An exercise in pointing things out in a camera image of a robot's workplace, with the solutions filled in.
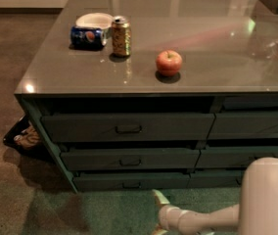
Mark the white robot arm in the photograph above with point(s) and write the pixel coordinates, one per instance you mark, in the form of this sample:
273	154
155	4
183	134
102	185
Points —
256	214

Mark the grey drawer cabinet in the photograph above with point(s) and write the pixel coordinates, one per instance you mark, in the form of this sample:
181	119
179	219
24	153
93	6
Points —
229	51

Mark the drawer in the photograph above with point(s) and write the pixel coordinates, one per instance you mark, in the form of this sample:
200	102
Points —
250	125
131	181
215	179
233	157
128	127
122	159

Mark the blue pepsi can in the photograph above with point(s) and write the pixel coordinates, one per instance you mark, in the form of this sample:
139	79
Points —
88	37

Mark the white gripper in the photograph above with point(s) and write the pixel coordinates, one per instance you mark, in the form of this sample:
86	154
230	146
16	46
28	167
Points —
167	216

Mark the black bin with brown bag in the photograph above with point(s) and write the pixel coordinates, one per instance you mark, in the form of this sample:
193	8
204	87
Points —
23	138

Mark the white bowl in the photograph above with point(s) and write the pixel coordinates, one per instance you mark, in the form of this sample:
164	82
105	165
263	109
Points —
94	20

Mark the gold soda can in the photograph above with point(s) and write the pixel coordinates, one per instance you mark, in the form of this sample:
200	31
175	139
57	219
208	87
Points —
121	36

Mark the red apple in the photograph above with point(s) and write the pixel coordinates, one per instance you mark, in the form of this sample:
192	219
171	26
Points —
168	63

